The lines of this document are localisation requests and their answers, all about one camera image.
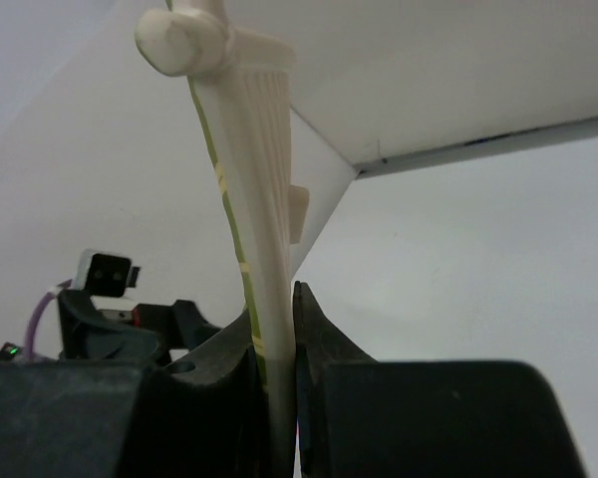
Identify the square yellow bamboo plate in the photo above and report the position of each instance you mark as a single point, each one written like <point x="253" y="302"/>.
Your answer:
<point x="239" y="83"/>

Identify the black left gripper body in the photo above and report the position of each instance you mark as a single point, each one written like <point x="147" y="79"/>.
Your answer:
<point x="143" y="332"/>

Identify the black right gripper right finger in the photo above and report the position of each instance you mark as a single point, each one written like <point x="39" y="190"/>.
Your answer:
<point x="360" y="417"/>

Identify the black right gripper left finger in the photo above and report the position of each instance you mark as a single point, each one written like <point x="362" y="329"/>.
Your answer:
<point x="202" y="416"/>

